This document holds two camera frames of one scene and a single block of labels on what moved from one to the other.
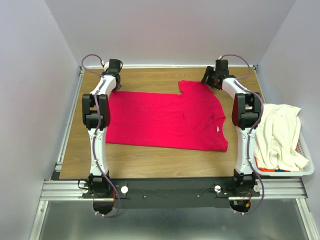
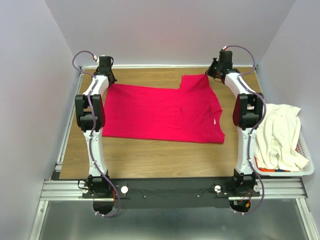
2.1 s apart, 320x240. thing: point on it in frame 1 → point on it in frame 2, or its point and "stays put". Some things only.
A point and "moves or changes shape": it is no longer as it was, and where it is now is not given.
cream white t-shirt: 275,147 stays put
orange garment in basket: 261,169 stays put
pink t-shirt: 191,120 moves or changes shape
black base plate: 131,193 stays put
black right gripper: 208,72 → 208,71
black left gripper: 118,87 → 113,79
